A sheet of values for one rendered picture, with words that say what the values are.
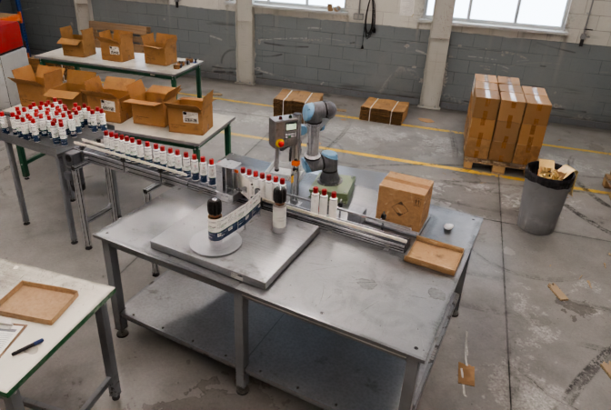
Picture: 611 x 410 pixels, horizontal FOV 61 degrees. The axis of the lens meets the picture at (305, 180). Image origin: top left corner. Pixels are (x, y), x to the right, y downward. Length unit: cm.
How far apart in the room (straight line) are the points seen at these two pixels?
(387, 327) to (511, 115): 415
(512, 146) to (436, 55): 251
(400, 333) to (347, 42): 658
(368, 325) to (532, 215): 302
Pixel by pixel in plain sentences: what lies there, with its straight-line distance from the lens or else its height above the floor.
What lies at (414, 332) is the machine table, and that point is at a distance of 272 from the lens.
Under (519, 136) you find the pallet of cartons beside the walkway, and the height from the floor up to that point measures 49.
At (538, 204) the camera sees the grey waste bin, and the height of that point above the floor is 34.
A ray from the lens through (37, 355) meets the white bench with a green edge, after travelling 278.
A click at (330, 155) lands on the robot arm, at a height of 113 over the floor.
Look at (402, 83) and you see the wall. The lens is 872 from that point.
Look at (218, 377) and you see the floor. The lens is 358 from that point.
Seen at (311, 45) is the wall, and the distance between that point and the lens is 890.
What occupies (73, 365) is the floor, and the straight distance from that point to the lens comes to 385.
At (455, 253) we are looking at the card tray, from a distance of 335.
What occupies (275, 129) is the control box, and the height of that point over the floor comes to 142.
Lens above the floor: 262
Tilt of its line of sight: 27 degrees down
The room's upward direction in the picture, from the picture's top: 3 degrees clockwise
